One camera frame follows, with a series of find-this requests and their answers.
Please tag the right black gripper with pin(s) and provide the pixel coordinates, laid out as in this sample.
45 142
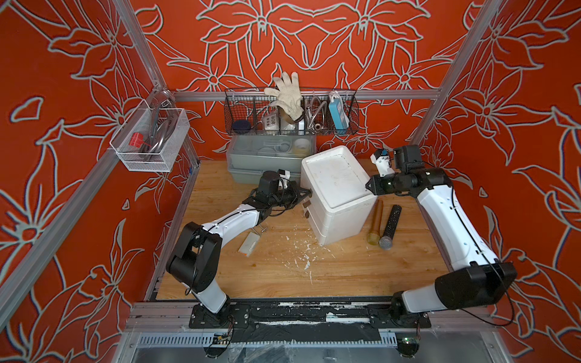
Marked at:
374 183

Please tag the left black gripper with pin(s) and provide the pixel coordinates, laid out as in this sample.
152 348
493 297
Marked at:
293 189

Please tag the gold microphone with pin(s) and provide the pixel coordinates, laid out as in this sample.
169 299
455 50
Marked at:
375 234

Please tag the dark blue round lid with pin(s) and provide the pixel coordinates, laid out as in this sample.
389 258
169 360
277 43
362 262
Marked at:
241 127

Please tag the white work glove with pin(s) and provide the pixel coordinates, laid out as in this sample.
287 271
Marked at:
287 95

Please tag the metal wire clip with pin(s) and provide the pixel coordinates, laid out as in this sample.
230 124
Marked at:
259 230

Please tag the grey plastic bin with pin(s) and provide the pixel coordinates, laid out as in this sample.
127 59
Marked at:
248 157

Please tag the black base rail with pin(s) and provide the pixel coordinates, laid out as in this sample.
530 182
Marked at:
309 320

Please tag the white wire wall basket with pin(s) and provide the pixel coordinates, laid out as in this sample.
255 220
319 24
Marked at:
164 130

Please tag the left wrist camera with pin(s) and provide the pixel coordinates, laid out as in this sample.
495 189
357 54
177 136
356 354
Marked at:
285 175

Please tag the black wire wall basket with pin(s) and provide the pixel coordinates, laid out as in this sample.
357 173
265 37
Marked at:
310 112

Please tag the blue white box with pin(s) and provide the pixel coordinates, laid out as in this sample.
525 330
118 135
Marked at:
338 115

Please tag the white drawer cabinet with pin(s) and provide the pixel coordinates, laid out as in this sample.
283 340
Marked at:
340 203

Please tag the small white orange packet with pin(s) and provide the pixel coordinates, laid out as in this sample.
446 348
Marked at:
249 245

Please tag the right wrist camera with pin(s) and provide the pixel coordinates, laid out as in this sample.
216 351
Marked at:
382 161

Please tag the white power strip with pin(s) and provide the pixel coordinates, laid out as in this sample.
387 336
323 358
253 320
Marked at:
271 122

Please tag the red item in basket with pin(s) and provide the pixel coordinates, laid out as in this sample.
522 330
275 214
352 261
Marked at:
136 141

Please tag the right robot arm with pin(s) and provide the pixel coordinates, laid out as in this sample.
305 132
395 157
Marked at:
476 276

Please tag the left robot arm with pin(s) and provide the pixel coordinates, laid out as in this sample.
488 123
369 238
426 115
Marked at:
194 260

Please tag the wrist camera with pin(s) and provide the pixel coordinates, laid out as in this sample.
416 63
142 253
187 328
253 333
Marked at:
382 161
285 175

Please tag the black sparkly microphone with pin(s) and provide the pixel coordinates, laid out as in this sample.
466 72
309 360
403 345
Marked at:
386 240

